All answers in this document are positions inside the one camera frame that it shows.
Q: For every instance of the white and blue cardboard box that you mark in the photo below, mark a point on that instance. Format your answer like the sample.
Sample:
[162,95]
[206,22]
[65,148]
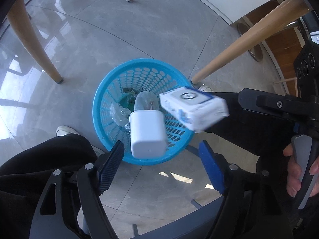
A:
[197,107]

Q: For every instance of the clear plastic bag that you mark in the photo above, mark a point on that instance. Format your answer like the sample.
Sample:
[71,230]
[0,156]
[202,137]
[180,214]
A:
[119,115]

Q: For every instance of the wooden cabinet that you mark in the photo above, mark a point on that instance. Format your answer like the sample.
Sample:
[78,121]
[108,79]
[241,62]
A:
[279,47]

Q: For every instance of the person's white shoe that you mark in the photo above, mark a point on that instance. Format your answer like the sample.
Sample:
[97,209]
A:
[205,88]
[66,130]

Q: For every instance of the blue plastic basket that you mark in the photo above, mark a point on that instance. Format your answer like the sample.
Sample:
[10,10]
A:
[109,84]

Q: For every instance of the wooden bar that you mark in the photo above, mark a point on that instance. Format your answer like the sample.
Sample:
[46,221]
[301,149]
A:
[284,81]

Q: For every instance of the person's left leg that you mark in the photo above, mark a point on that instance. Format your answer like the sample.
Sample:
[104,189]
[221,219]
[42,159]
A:
[37,154]

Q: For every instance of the small plain white box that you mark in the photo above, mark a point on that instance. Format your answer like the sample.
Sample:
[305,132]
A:
[147,132]

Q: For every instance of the person's right hand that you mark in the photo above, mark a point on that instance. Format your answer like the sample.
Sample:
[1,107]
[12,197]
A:
[294,176]

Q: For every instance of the clear plastic wrapper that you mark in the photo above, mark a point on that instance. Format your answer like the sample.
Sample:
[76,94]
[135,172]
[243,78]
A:
[147,99]

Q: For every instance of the person's left white shoe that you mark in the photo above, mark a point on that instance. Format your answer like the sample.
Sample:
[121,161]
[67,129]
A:
[66,130]

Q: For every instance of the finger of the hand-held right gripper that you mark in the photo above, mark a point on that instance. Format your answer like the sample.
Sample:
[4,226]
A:
[251,99]

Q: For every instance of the person's right white shoe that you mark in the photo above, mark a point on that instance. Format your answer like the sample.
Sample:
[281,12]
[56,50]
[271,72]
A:
[205,88]

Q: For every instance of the green scouring pad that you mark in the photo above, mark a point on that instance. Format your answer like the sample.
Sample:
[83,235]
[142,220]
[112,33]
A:
[127,100]

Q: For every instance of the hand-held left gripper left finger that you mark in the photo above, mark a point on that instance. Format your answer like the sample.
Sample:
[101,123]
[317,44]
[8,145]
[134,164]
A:
[109,165]

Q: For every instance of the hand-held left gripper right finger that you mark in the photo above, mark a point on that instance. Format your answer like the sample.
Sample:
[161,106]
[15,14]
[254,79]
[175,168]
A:
[211,169]

